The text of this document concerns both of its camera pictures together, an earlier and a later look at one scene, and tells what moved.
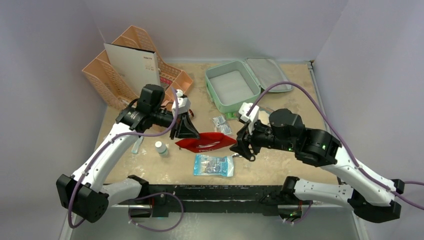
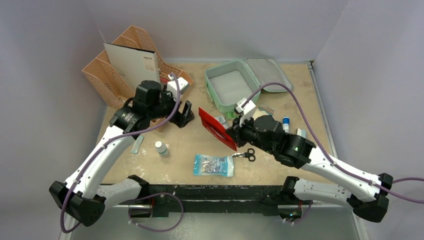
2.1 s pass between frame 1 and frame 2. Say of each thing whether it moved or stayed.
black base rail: stayed
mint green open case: stayed
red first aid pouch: moved
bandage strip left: stayed
